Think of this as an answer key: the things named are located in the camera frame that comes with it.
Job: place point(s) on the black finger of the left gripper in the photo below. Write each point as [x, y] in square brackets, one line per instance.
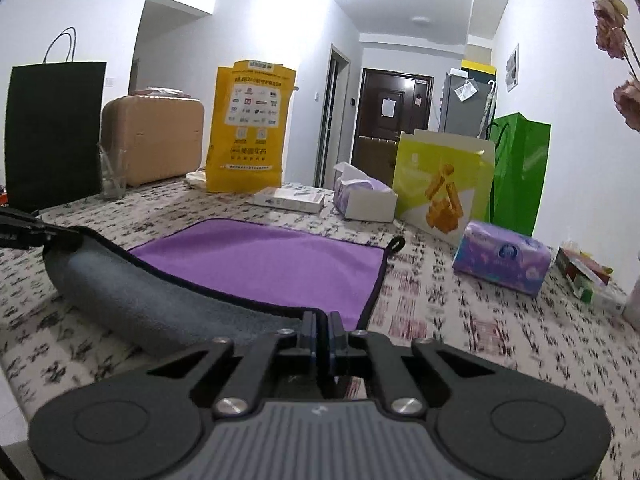
[23, 231]

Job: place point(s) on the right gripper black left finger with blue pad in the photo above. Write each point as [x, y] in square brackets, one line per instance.
[147, 423]

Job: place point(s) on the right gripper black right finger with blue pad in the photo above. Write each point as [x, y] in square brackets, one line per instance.
[486, 419]

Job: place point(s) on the purple and grey towel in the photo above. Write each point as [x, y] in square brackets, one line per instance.
[219, 277]

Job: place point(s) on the patterned white tablecloth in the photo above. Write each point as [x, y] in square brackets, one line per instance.
[48, 347]

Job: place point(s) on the clear drinking glass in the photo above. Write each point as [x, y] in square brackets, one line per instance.
[113, 173]

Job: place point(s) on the black paper shopping bag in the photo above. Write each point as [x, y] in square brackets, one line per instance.
[52, 131]

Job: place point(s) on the tan hard suitcase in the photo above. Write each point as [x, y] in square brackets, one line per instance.
[152, 138]

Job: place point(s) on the white textured vase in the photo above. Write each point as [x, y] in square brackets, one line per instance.
[632, 307]

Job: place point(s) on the red and green boxes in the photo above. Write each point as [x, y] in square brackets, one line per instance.
[589, 282]

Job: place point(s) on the purple tissue pack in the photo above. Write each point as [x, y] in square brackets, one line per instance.
[502, 257]

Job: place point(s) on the lime green snack bag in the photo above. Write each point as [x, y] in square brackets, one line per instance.
[442, 182]

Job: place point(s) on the yellow paper delivery bag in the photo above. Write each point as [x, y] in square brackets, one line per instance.
[246, 140]

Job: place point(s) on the flat white box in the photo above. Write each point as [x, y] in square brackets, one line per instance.
[306, 200]

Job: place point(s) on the open white tissue box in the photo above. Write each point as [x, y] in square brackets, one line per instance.
[360, 197]

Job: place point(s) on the green glossy gift bag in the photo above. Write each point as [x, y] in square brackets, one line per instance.
[521, 156]

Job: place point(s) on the grey refrigerator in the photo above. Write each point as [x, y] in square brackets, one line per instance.
[464, 101]

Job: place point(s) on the dark brown entrance door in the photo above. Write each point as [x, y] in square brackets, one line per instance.
[390, 104]

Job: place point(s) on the yellow box on refrigerator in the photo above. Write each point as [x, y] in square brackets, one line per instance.
[477, 66]

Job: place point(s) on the ceiling lamp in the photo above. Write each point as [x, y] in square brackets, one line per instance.
[421, 20]

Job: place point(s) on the wall picture frame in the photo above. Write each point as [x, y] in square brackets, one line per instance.
[512, 68]

